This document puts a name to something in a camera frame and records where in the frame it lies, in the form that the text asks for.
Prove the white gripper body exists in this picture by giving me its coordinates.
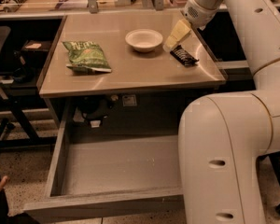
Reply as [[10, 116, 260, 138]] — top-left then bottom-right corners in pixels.
[[183, 0, 221, 28]]

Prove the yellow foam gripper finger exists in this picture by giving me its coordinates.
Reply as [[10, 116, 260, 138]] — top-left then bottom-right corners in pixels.
[[163, 19, 191, 52]]

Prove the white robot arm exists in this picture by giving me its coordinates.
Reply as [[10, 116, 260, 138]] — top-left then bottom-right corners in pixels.
[[178, 0, 280, 224]]

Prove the grey cabinet with steel top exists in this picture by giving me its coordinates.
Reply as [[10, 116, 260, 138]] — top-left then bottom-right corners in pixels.
[[38, 9, 225, 120]]

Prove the grey open top drawer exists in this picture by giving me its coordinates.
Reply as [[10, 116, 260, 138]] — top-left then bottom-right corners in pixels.
[[24, 104, 184, 223]]

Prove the white paper bowl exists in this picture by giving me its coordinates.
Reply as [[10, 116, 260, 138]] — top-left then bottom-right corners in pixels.
[[125, 29, 163, 53]]

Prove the green chip bag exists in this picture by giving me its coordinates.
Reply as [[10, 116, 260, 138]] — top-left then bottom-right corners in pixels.
[[63, 41, 112, 73]]

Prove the black box with label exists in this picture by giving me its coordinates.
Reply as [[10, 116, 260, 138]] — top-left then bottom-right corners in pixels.
[[21, 40, 52, 67]]

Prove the black coiled tool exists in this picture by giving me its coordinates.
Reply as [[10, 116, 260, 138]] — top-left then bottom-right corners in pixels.
[[3, 0, 27, 12]]

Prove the black chair at left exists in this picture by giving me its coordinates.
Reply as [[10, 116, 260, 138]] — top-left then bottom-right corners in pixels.
[[0, 26, 56, 148]]

